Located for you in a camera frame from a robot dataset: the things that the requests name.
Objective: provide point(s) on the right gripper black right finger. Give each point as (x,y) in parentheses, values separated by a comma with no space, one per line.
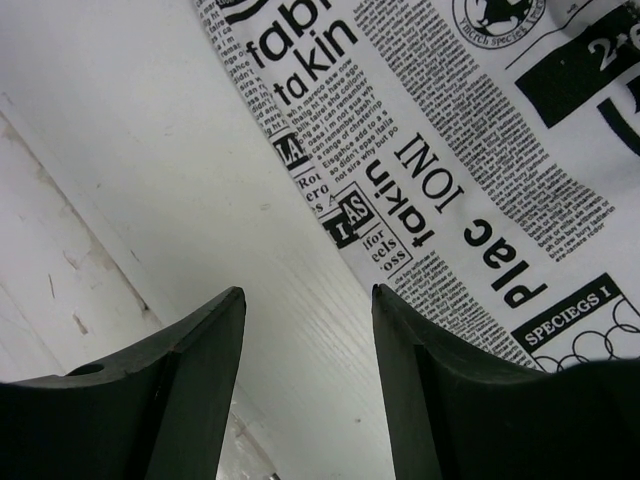
(455,411)

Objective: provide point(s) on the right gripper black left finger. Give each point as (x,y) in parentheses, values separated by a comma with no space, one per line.
(156,409)

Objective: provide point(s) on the black white newspaper print trousers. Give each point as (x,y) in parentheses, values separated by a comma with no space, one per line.
(481,158)

